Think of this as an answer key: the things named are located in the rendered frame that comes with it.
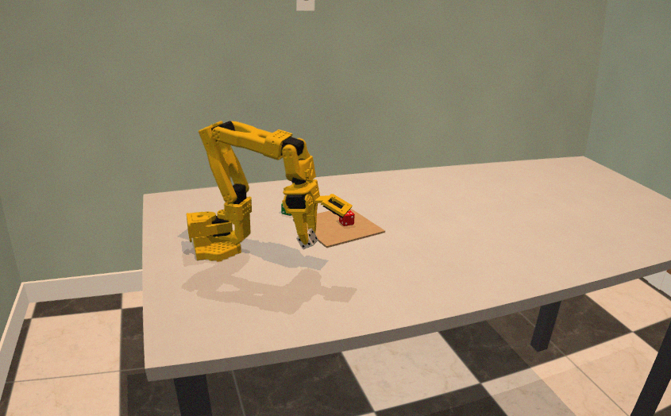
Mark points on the tan flat mat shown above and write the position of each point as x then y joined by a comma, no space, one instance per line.
331,232

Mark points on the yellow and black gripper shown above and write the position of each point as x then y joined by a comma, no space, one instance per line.
301,201

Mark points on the red die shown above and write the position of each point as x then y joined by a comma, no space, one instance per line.
348,219

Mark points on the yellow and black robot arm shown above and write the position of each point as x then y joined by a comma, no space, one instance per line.
207,229

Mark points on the white die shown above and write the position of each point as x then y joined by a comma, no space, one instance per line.
312,239

